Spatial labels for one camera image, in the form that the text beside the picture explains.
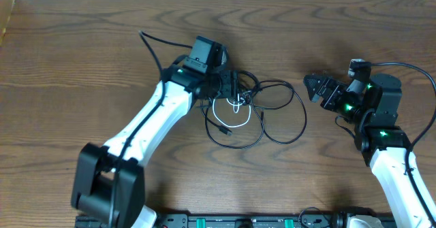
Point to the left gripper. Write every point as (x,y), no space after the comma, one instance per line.
(230,84)

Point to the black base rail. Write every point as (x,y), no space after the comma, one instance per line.
(309,217)

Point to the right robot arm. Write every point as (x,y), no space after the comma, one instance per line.
(370,102)

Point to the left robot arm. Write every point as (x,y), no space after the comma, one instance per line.
(109,182)

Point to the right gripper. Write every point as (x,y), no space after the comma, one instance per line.
(333,88)

